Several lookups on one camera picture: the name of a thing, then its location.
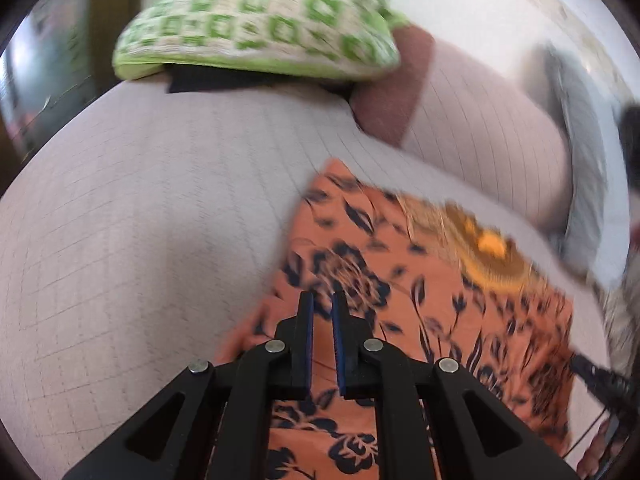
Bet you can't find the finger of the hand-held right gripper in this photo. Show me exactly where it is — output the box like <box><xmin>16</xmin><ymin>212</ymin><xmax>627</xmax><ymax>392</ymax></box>
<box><xmin>570</xmin><ymin>354</ymin><xmax>635</xmax><ymax>403</ymax></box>

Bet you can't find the green patterned pillow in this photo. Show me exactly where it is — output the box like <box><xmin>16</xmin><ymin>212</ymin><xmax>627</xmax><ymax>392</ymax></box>
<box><xmin>112</xmin><ymin>0</ymin><xmax>408</xmax><ymax>82</ymax></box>

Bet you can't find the light grey pillow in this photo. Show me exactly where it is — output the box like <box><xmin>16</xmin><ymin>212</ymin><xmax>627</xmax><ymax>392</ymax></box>
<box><xmin>542</xmin><ymin>42</ymin><xmax>628</xmax><ymax>283</ymax></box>

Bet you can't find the orange floral garment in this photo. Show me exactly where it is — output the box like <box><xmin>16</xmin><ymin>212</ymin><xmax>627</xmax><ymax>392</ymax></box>
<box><xmin>215</xmin><ymin>157</ymin><xmax>576</xmax><ymax>480</ymax></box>

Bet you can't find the beige quilted sofa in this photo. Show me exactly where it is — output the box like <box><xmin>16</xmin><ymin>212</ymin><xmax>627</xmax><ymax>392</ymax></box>
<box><xmin>0</xmin><ymin>25</ymin><xmax>621</xmax><ymax>480</ymax></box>

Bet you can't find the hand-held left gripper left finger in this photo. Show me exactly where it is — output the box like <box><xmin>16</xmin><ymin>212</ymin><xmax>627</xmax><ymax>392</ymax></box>
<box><xmin>62</xmin><ymin>291</ymin><xmax>315</xmax><ymax>480</ymax></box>

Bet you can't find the dark furry cloth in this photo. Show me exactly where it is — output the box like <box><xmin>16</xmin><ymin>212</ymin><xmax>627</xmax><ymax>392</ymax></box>
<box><xmin>617</xmin><ymin>105</ymin><xmax>640</xmax><ymax>191</ymax></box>

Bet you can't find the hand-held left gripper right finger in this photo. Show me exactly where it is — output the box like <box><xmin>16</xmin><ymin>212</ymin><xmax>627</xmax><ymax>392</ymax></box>
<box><xmin>332</xmin><ymin>290</ymin><xmax>582</xmax><ymax>480</ymax></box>

